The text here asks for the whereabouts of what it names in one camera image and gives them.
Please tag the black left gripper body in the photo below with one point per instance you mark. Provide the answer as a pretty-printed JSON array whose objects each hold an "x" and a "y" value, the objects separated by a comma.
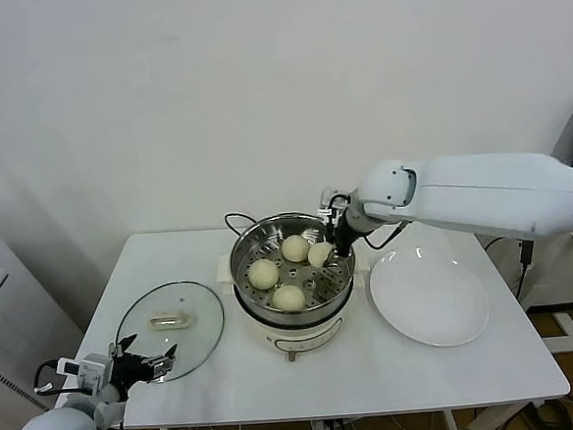
[{"x": 126, "y": 370}]

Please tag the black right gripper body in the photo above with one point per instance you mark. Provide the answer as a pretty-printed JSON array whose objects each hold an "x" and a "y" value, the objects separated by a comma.
[{"x": 346, "y": 235}]

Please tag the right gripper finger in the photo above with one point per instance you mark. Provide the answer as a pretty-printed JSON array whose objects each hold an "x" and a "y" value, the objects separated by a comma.
[
  {"x": 336, "y": 258},
  {"x": 329, "y": 231}
]

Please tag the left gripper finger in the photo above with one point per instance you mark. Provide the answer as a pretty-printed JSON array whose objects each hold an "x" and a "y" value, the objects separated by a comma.
[
  {"x": 122, "y": 345},
  {"x": 160, "y": 365}
]

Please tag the white steamed baozi bun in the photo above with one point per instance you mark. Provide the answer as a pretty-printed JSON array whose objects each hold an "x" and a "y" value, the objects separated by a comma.
[
  {"x": 295, "y": 249},
  {"x": 318, "y": 254},
  {"x": 263, "y": 275},
  {"x": 288, "y": 298}
]

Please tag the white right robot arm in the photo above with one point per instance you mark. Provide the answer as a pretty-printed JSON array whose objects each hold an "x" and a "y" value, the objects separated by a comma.
[{"x": 486, "y": 191}]

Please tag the stainless steel steamer basket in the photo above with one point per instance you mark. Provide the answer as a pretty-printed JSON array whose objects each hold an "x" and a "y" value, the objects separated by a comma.
[{"x": 254, "y": 315}]

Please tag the cream electric cooker base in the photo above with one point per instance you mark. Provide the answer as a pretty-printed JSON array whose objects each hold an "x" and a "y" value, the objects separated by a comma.
[{"x": 300, "y": 339}]

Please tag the white round plate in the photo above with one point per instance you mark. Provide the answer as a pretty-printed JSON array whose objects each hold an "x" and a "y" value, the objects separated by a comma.
[{"x": 430, "y": 298}]

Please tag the white cabinet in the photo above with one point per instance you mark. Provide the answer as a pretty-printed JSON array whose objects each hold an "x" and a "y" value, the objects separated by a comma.
[{"x": 7, "y": 303}]

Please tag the black power adapter brick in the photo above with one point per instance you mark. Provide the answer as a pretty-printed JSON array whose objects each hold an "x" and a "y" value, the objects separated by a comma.
[{"x": 525, "y": 253}]

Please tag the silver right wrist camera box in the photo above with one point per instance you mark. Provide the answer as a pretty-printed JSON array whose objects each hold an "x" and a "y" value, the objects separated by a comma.
[{"x": 332, "y": 201}]

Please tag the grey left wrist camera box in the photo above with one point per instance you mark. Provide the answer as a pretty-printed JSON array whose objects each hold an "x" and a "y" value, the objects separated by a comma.
[{"x": 93, "y": 371}]

